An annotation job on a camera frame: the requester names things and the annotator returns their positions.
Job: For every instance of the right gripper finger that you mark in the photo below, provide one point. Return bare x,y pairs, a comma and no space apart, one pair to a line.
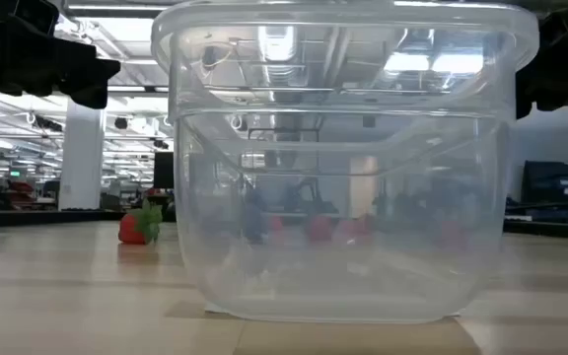
525,93

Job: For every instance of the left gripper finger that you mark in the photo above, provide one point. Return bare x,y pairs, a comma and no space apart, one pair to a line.
87,96
92,61

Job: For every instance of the red strawberry green leaves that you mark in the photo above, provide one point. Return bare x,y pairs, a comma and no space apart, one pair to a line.
319,228
358,229
133,232

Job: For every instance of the clear plastic tupperware container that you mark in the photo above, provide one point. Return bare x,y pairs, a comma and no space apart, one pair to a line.
343,276

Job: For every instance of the black round ceiling speaker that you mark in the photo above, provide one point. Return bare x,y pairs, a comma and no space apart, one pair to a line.
121,123

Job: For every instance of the white building pillar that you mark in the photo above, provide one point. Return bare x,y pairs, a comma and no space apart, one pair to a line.
82,158

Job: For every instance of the black equipment cabinet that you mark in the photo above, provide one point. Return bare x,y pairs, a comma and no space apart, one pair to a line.
555,190

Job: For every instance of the black background screen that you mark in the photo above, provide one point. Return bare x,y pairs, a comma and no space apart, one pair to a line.
163,170

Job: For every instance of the black aluminium table frame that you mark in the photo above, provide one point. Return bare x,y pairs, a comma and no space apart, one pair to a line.
42,217

